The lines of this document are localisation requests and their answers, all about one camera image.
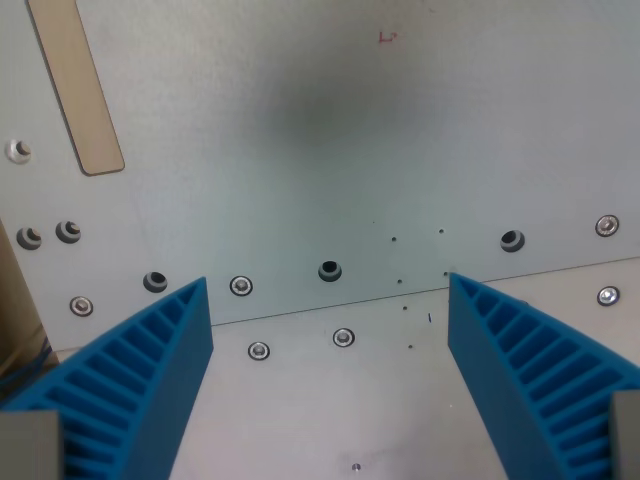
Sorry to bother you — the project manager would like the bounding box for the tan wooden strip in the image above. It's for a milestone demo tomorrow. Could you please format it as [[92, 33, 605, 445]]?
[[25, 0, 126, 177]]

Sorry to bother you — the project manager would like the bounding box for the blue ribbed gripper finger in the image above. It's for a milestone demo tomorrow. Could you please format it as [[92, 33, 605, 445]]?
[[0, 276, 215, 480], [447, 272, 640, 480]]

